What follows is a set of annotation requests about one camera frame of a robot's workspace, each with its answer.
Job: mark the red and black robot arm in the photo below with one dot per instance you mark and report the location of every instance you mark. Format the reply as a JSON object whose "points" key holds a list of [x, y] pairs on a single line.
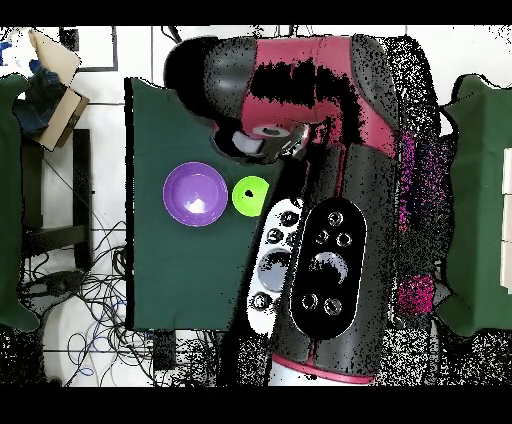
{"points": [[340, 56]]}

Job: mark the white box stack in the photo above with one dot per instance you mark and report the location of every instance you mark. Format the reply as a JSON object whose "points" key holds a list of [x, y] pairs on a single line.
{"points": [[508, 220]]}

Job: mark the small green bowl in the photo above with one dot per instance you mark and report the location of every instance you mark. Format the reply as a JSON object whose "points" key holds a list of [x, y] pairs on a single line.
{"points": [[248, 204]]}

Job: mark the wide purple bowl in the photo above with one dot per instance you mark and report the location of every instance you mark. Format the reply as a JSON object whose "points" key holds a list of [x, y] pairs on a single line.
{"points": [[192, 188]]}

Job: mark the dark green table cloth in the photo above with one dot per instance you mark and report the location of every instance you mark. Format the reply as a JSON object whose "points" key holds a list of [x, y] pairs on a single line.
{"points": [[180, 260]]}

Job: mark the black power adapter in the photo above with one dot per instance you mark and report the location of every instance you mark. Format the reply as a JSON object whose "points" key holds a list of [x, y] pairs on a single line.
{"points": [[164, 352]]}

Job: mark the black tripod leg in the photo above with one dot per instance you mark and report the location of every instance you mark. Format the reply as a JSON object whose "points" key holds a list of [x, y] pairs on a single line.
{"points": [[172, 32]]}

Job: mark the cardboard box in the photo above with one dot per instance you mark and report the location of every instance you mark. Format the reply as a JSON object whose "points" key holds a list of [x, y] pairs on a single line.
{"points": [[64, 116]]}

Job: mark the dark blue fabric bundle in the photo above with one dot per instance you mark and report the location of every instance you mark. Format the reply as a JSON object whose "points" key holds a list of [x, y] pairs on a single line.
{"points": [[36, 104]]}

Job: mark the green cloth covered table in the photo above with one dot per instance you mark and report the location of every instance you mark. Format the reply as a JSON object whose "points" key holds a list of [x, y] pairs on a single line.
{"points": [[8, 200], [484, 120]]}

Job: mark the black stool frame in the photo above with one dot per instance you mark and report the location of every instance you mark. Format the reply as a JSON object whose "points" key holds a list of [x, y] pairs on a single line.
{"points": [[82, 180]]}

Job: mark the black square frame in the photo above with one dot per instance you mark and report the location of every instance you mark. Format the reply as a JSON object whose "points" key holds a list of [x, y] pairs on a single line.
{"points": [[115, 48]]}

